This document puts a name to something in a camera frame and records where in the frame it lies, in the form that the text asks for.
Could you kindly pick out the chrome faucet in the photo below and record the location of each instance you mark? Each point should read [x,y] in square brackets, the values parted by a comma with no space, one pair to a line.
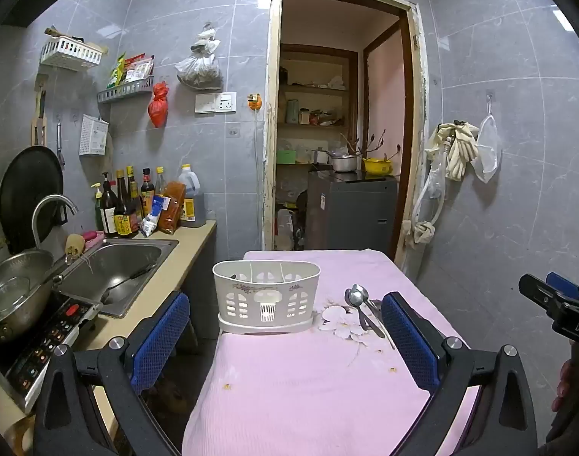
[49,204]

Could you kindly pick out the blue white packet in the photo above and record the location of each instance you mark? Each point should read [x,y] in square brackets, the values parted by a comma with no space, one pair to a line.
[151,221]

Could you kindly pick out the yellow-capped sauce bottle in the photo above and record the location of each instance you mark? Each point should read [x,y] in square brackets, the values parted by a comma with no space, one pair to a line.
[135,194]

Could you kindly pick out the pink floral tablecloth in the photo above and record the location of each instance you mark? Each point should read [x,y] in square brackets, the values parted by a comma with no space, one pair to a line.
[294,380]

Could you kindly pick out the white wall outlet panel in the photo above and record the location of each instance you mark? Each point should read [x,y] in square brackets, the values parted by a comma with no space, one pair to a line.
[215,102]

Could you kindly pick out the red-capped sauce bottle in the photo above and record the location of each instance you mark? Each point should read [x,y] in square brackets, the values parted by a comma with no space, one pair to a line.
[147,190]

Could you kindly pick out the cream rubber gloves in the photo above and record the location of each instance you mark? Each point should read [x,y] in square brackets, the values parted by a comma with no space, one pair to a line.
[455,152]

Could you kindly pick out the beige kitchen counter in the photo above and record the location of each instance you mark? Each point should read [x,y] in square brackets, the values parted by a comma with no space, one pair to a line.
[175,266]

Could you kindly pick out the white wall basket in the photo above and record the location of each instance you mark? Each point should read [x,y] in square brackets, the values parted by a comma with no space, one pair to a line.
[70,54]

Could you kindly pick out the metal cooking pot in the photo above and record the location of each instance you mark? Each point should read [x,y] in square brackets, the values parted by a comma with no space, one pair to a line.
[344,162]

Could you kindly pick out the wooden door frame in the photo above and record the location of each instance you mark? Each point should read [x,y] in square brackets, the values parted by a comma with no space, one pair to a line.
[270,104]

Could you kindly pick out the dried plant branches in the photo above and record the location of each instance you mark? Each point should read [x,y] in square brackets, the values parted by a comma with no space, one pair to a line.
[365,145]

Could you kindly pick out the wooden storage shelf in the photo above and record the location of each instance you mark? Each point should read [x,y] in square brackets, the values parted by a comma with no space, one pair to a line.
[318,88]

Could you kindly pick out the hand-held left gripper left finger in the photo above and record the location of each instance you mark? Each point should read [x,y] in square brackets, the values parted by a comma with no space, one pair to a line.
[158,342]

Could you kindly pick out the metal peeler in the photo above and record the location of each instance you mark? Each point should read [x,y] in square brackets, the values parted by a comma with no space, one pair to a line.
[60,145]

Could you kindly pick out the red seasoning packet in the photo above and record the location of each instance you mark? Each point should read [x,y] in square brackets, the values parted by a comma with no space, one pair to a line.
[139,69]

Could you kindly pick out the stainless steel sink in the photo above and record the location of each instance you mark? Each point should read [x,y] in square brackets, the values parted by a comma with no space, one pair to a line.
[118,266]

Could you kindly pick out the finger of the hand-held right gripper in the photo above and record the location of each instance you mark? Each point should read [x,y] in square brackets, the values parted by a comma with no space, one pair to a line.
[562,285]
[539,292]

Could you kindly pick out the dark soy sauce bottle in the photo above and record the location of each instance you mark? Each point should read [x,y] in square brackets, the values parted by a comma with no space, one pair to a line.
[124,221]

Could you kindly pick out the white plastic jug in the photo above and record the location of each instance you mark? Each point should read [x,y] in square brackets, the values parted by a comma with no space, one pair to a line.
[284,230]

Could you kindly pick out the orange seasoning packet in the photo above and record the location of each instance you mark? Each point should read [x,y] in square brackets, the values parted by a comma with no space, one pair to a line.
[173,209]

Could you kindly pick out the red plastic bag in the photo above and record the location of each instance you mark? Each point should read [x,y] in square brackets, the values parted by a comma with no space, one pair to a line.
[158,107]

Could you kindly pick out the grey refrigerator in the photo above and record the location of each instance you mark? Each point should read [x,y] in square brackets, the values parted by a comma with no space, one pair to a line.
[351,209]

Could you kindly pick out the green seasoning packet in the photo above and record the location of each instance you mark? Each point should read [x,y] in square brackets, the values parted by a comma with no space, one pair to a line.
[117,73]

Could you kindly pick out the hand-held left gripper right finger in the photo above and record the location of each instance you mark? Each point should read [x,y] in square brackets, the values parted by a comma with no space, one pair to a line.
[408,337]

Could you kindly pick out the pink soap dish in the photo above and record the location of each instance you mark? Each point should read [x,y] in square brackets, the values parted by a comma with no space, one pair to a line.
[93,238]

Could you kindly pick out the grey plastic bag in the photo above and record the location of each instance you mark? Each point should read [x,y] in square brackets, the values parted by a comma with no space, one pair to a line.
[199,71]

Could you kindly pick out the steel pot with lid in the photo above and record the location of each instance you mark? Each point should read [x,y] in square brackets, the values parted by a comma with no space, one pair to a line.
[13,289]

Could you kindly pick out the person's right hand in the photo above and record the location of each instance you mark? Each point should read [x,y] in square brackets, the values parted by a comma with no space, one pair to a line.
[565,384]

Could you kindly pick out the loofah sponge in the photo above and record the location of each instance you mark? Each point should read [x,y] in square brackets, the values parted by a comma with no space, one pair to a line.
[74,246]

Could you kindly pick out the green box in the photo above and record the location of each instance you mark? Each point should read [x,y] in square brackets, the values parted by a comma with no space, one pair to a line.
[286,157]

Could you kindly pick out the white hanging plastic box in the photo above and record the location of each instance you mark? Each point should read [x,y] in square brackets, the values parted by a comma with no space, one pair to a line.
[93,135]

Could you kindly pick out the white plastic utensil holder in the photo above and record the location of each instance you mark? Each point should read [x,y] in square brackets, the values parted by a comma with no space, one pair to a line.
[265,294]

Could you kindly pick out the black round pan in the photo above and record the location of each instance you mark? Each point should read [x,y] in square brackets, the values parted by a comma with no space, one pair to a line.
[30,190]

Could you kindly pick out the clear yellow-capped bottle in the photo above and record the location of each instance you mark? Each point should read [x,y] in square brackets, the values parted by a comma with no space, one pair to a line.
[160,183]

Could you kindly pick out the grey wall shelf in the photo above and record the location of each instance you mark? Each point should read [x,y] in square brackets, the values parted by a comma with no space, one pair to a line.
[125,91]

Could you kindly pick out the yellow bowl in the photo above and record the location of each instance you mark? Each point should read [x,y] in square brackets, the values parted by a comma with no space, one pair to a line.
[377,166]

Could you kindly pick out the pale green canister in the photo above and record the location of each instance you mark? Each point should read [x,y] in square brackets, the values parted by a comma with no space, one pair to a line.
[293,111]

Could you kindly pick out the large cooking oil jug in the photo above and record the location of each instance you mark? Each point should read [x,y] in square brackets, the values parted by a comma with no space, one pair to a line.
[192,204]

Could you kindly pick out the knotted cream cloth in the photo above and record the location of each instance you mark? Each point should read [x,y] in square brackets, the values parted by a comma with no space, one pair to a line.
[422,232]

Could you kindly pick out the black induction cooker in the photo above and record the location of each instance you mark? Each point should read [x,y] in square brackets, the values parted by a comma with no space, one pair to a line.
[51,337]

